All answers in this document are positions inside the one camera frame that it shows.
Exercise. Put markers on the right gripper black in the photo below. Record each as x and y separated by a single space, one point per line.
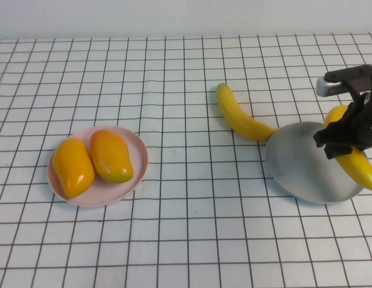
364 126

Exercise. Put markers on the yellow plastic banana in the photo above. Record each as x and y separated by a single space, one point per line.
357 171
237 117

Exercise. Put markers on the orange mango green tip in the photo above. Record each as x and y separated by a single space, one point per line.
111 156

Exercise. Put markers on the plain orange mango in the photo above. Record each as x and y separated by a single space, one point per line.
72 165

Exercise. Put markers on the grey round plate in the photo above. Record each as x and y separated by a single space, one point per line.
300 162

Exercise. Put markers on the pink round plate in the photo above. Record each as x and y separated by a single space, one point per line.
123 186

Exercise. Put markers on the white checked tablecloth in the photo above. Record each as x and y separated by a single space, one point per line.
186 255

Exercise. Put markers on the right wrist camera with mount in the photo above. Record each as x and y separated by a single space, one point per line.
351 78

